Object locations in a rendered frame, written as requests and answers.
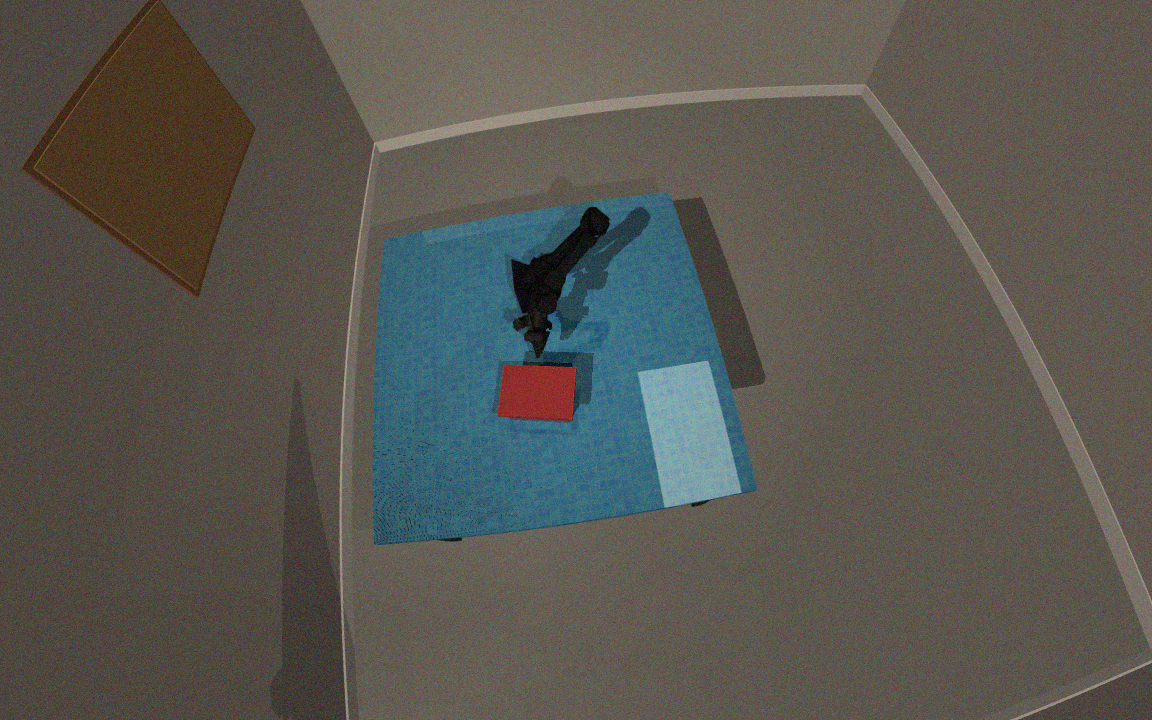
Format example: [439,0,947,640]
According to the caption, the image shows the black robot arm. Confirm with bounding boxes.
[511,207,611,331]

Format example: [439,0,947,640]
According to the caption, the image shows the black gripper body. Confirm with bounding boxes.
[524,309,552,341]

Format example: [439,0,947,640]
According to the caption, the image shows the dark red panel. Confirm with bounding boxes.
[497,365,577,420]

